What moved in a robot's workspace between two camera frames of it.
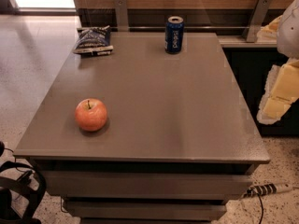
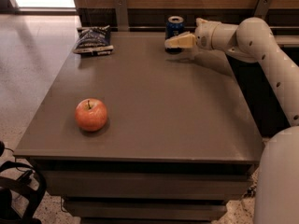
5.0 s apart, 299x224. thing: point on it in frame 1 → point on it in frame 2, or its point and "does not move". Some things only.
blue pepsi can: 174,35 does not move
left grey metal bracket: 121,13 does not move
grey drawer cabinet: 177,140 does not move
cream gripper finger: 283,81 → 183,40
